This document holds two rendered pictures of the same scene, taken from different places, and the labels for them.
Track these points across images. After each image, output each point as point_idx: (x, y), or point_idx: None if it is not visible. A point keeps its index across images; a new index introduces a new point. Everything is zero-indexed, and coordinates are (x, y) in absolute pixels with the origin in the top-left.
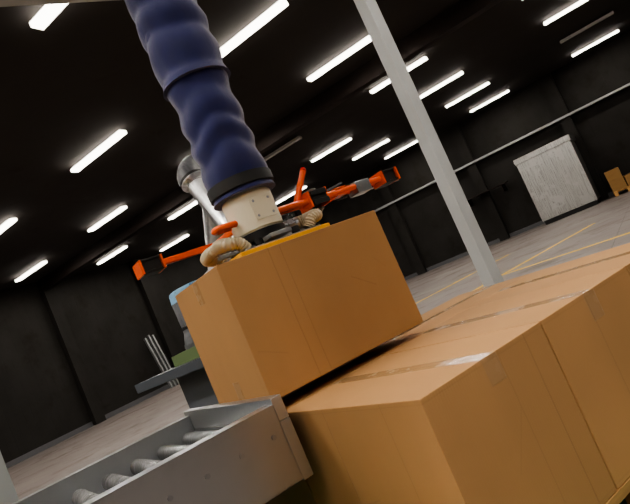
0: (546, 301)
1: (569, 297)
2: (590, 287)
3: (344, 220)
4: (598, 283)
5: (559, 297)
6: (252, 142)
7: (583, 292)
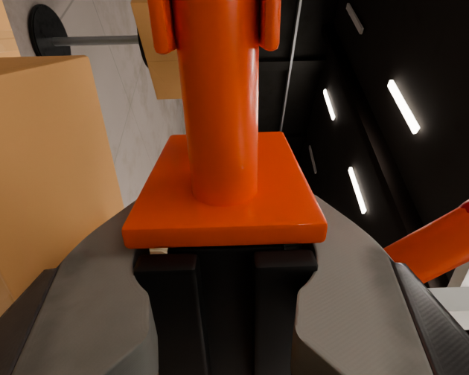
0: None
1: (11, 49)
2: (9, 24)
3: (117, 179)
4: (5, 11)
5: None
6: None
7: (15, 40)
